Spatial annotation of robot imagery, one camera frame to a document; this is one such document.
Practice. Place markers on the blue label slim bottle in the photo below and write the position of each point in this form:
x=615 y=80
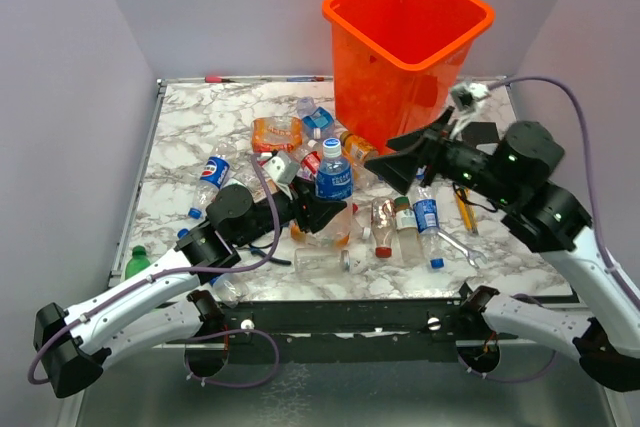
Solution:
x=427 y=219

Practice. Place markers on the red marker pen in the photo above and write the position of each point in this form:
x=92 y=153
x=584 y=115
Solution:
x=218 y=80

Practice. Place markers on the orange juice small bottle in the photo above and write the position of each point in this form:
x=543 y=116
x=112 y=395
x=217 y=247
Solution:
x=357 y=148

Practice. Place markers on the large orange label bottle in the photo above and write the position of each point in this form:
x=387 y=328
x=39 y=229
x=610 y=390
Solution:
x=335 y=235

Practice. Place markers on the red cap clear bottle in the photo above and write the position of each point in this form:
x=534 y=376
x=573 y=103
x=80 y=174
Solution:
x=382 y=226

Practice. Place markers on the green cap coffee bottle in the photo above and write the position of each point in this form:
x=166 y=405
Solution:
x=407 y=232

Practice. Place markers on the blue label water bottle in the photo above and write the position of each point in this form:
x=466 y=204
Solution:
x=334 y=179

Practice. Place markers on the silver wrench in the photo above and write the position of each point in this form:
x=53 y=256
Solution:
x=474 y=257

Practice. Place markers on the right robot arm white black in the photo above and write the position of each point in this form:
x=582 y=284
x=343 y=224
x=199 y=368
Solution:
x=549 y=221

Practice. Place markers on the clear bottle at table edge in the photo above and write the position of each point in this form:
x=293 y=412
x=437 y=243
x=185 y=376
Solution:
x=229 y=289

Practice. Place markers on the Pepsi bottle blue cap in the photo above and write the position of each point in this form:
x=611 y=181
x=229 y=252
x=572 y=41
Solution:
x=213 y=174

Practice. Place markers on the blue handled pliers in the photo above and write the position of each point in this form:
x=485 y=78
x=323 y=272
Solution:
x=262 y=252

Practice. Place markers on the green plastic bottle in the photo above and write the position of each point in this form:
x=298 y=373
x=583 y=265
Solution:
x=138 y=262

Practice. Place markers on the light blue label bottle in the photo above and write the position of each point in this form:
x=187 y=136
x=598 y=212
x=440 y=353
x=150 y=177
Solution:
x=318 y=123

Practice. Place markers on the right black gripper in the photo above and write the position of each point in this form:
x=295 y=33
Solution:
x=399 y=171

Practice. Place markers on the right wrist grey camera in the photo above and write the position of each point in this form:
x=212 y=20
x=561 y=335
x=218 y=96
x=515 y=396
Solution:
x=469 y=99

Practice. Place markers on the red label clear bottle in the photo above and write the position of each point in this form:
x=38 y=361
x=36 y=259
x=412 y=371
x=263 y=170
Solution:
x=307 y=155

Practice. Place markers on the crushed orange label bottle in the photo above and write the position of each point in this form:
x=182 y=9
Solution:
x=276 y=133

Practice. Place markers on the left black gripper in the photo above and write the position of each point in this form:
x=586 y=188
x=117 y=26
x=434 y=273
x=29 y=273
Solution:
x=309 y=211

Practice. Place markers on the black flat box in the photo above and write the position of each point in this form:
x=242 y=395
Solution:
x=480 y=133

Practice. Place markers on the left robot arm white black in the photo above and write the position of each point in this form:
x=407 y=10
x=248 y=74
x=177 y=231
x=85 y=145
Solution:
x=168 y=300

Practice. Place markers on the blue red pen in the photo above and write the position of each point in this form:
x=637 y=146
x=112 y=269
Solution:
x=303 y=79

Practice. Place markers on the small blue cap bottle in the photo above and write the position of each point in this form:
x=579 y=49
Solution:
x=183 y=233

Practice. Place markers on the orange plastic bin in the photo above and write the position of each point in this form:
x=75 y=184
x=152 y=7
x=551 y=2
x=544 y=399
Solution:
x=394 y=61

